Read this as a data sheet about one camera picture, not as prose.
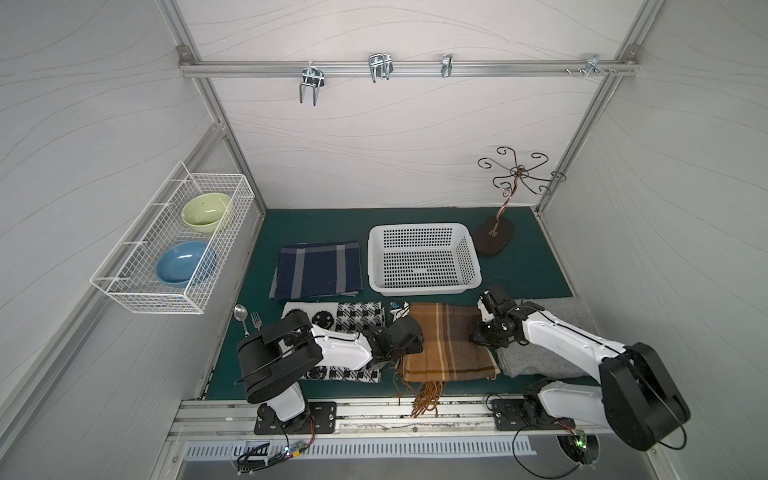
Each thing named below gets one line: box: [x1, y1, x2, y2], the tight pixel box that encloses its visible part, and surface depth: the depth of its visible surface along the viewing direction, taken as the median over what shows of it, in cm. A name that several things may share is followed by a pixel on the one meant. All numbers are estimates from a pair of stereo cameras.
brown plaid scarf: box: [402, 302, 501, 382], surface depth 84 cm
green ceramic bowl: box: [181, 192, 231, 234], surface depth 73 cm
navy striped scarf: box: [269, 241, 363, 300], surface depth 102 cm
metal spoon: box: [233, 304, 250, 337], surface depth 92 cm
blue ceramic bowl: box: [156, 241, 208, 288], surface depth 65 cm
